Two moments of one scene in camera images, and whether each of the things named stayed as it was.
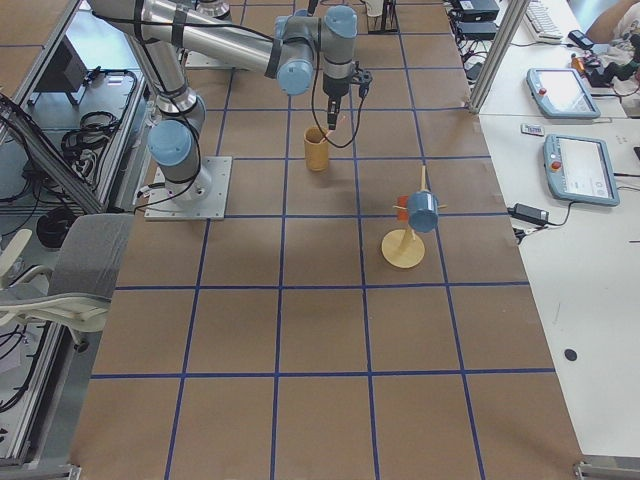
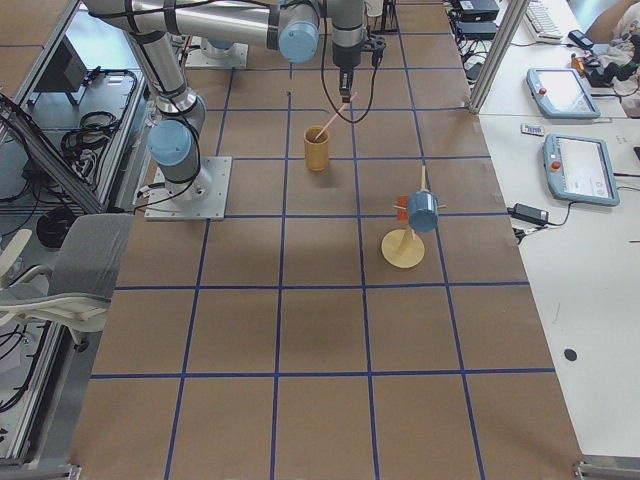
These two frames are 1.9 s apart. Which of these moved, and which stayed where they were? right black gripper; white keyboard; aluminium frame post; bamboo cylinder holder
Moved: right black gripper
Stayed: bamboo cylinder holder; aluminium frame post; white keyboard
